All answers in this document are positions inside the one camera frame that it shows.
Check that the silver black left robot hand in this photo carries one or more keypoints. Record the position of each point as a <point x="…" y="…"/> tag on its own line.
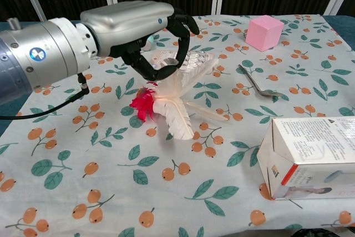
<point x="124" y="26"/>

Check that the white feather shuttlecock red base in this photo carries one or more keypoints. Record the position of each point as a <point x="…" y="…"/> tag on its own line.
<point x="174" y="115"/>

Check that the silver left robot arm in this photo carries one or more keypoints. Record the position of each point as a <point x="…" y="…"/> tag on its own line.
<point x="38" y="56"/>

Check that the small teal white object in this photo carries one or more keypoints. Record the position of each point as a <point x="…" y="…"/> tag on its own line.
<point x="151" y="42"/>

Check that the clear plastic packet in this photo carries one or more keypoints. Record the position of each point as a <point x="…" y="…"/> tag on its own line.
<point x="198" y="60"/>

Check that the pink foam cube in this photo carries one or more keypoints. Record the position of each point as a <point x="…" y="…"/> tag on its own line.
<point x="263" y="33"/>

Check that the metal spoon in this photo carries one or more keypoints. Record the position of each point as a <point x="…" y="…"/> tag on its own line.
<point x="256" y="84"/>

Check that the fruit and leaf print tablecloth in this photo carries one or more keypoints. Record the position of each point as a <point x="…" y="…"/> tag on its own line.
<point x="138" y="187"/>

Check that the white printed cardboard box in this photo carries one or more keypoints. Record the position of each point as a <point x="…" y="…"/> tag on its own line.
<point x="310" y="151"/>

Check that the black object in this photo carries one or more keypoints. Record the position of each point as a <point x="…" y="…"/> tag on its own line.
<point x="316" y="233"/>

